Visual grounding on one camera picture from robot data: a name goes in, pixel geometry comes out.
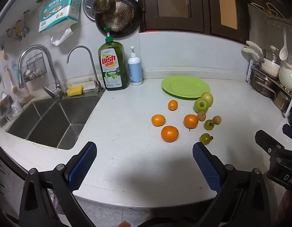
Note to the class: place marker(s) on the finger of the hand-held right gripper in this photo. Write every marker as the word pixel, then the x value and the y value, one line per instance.
pixel 266 141
pixel 290 132

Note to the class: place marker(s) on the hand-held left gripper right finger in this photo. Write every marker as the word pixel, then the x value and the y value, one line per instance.
pixel 207 169

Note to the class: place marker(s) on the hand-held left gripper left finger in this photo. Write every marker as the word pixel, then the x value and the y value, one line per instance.
pixel 82 166

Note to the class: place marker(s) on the green tomato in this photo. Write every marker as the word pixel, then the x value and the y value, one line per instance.
pixel 209 124
pixel 205 138

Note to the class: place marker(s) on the brown round fruit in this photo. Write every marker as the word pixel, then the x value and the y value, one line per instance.
pixel 217 119
pixel 201 116

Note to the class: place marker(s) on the large orange mandarin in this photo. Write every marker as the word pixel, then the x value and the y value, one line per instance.
pixel 169 133

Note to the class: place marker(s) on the green apple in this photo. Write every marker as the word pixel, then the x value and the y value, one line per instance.
pixel 200 106

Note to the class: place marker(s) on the yellowish apple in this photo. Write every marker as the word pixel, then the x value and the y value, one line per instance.
pixel 208 97

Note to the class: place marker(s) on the small orange mandarin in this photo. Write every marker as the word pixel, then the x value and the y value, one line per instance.
pixel 173 105

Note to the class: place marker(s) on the green plate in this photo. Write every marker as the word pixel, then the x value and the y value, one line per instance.
pixel 183 86

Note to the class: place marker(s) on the person's right forearm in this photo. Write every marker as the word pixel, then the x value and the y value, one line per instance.
pixel 287 208

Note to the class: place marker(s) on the steel pot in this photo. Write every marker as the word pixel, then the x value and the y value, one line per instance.
pixel 272 56
pixel 282 101
pixel 261 86

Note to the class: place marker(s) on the white ceramic pot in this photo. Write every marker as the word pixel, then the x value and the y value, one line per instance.
pixel 287 76

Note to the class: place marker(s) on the stainless steel sink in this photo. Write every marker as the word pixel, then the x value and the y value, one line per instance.
pixel 51 120

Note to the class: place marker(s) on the metal pot rack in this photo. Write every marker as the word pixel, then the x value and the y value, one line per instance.
pixel 251 71

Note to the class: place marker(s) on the yellow sponge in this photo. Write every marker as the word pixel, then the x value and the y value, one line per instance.
pixel 75 90

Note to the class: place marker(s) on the white ladle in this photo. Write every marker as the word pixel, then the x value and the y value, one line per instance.
pixel 283 52

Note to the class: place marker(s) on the large steel faucet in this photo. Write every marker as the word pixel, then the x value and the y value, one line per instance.
pixel 56 85

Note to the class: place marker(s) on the thin gooseneck faucet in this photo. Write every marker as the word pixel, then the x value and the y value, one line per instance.
pixel 93 66

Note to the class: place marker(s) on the green dish soap bottle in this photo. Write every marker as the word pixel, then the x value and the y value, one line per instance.
pixel 114 66

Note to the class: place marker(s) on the wooden dish brush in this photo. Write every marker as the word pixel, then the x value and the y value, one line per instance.
pixel 13 87

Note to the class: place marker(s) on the white pump lotion bottle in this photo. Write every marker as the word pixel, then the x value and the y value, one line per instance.
pixel 135 72

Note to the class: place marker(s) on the black frying pan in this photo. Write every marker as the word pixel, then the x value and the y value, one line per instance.
pixel 134 16

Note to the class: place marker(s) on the paper towel pack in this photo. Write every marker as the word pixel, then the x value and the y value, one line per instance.
pixel 58 9

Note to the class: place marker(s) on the dark wooden window frame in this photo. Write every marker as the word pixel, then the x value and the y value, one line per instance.
pixel 207 7

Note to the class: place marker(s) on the brass wall hooks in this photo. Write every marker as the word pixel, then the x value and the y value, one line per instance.
pixel 17 28

